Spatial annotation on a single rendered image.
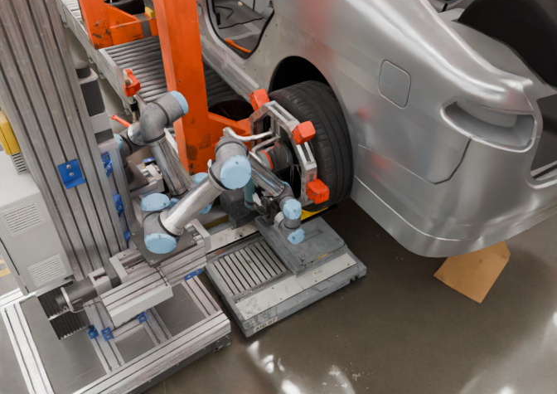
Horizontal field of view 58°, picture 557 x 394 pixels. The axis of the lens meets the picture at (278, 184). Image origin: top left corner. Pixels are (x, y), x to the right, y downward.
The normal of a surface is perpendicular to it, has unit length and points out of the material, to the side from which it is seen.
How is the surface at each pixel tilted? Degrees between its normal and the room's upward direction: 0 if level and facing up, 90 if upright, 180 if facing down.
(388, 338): 0
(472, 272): 2
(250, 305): 0
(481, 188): 89
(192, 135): 90
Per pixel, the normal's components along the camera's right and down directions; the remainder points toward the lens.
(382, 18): -0.70, -0.06
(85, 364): 0.00, -0.76
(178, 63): 0.52, 0.56
